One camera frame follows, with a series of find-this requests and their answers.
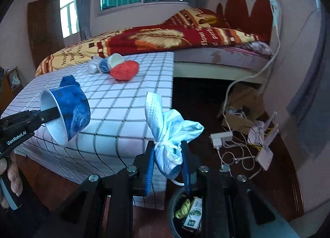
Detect white power cable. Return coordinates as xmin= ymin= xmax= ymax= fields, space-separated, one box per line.
xmin=223 ymin=0 xmax=282 ymax=125

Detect cardboard box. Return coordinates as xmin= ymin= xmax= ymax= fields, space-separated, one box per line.
xmin=218 ymin=83 xmax=266 ymax=135

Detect blue crumpled wrapper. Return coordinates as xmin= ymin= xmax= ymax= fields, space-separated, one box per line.
xmin=60 ymin=75 xmax=81 ymax=87

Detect clear plastic bag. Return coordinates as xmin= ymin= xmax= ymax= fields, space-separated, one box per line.
xmin=88 ymin=57 xmax=102 ymax=74

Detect white bed frame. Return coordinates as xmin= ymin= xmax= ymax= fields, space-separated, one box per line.
xmin=174 ymin=61 xmax=270 ymax=85

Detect white drink carton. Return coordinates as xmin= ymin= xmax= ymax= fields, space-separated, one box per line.
xmin=183 ymin=197 xmax=203 ymax=229

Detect wooden shelf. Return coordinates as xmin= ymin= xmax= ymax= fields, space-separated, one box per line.
xmin=0 ymin=66 xmax=25 ymax=109

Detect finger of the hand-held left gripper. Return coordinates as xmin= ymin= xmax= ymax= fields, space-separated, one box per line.
xmin=36 ymin=106 xmax=60 ymax=125

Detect brown wooden door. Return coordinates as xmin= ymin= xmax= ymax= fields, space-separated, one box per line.
xmin=27 ymin=0 xmax=65 ymax=68

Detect red plastic bag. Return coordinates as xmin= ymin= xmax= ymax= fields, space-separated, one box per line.
xmin=110 ymin=60 xmax=140 ymax=82

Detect red scalloped headboard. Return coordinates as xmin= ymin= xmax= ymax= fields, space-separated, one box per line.
xmin=216 ymin=0 xmax=283 ymax=45

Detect checkered tablecloth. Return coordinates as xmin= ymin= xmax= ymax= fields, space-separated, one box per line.
xmin=0 ymin=52 xmax=176 ymax=211

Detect white router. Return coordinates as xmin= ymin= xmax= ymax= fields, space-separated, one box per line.
xmin=255 ymin=111 xmax=280 ymax=171

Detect person's left hand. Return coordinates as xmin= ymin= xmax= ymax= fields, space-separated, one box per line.
xmin=6 ymin=152 xmax=23 ymax=198

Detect large blue paper cup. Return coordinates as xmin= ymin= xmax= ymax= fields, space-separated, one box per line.
xmin=39 ymin=84 xmax=91 ymax=147

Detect tangled white floor cables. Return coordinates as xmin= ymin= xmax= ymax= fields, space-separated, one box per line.
xmin=218 ymin=121 xmax=266 ymax=178

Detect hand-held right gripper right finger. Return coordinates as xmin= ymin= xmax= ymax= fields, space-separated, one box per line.
xmin=180 ymin=141 xmax=274 ymax=238

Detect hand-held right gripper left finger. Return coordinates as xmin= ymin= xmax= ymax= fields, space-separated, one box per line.
xmin=60 ymin=140 xmax=156 ymax=238

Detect small window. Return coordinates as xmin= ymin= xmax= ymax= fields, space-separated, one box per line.
xmin=59 ymin=0 xmax=80 ymax=39

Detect floral mattress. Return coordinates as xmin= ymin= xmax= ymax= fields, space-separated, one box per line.
xmin=174 ymin=42 xmax=274 ymax=69

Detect knotted face mask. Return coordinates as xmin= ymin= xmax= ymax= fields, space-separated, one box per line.
xmin=144 ymin=91 xmax=205 ymax=185

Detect yellow bag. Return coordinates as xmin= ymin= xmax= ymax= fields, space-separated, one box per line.
xmin=175 ymin=198 xmax=192 ymax=219

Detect black trash bin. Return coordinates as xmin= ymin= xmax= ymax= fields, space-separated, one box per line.
xmin=169 ymin=186 xmax=207 ymax=238

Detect white power strip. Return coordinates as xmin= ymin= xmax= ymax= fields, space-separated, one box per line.
xmin=210 ymin=132 xmax=234 ymax=148

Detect bed with red blanket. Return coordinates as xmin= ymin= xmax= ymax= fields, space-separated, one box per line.
xmin=35 ymin=8 xmax=266 ymax=76

